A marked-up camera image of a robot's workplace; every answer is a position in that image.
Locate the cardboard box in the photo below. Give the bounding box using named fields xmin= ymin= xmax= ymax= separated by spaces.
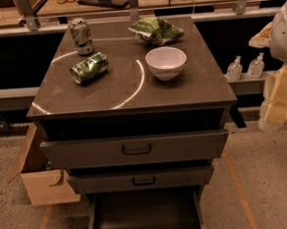
xmin=9 ymin=123 xmax=81 ymax=206

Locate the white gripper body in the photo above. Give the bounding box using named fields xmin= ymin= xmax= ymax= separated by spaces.
xmin=269 ymin=0 xmax=287 ymax=62

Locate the grey bottom drawer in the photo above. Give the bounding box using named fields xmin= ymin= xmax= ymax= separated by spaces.
xmin=88 ymin=187 xmax=206 ymax=229

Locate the grey drawer cabinet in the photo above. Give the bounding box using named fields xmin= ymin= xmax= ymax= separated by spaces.
xmin=20 ymin=12 xmax=245 ymax=207

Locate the upright white green soda can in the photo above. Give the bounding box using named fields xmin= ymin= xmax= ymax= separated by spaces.
xmin=70 ymin=18 xmax=93 ymax=56

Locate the grey drawer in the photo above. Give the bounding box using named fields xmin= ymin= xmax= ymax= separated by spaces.
xmin=40 ymin=130 xmax=229 ymax=169
xmin=88 ymin=187 xmax=206 ymax=229
xmin=67 ymin=165 xmax=213 ymax=194

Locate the white bowl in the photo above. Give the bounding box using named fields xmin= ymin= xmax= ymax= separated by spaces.
xmin=145 ymin=46 xmax=187 ymax=81

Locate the clear sanitizer bottle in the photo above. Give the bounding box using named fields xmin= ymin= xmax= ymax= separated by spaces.
xmin=247 ymin=52 xmax=265 ymax=78
xmin=225 ymin=56 xmax=243 ymax=82

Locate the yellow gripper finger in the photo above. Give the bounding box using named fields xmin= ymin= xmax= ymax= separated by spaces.
xmin=248 ymin=23 xmax=272 ymax=48
xmin=258 ymin=63 xmax=287 ymax=131

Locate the grey top drawer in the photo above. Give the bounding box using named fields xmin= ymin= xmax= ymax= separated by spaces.
xmin=40 ymin=130 xmax=229 ymax=169

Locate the grey middle drawer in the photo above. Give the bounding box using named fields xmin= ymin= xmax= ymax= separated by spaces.
xmin=67 ymin=165 xmax=213 ymax=194

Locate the left clear sanitizer bottle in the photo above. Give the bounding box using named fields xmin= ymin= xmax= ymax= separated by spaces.
xmin=225 ymin=56 xmax=243 ymax=82

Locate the right clear sanitizer bottle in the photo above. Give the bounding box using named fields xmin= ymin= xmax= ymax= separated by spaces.
xmin=247 ymin=52 xmax=265 ymax=78

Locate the green chip bag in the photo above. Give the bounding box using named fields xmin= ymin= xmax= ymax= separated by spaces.
xmin=129 ymin=17 xmax=184 ymax=46

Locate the crushed green soda can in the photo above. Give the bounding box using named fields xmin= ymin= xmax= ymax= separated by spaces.
xmin=71 ymin=52 xmax=108 ymax=85

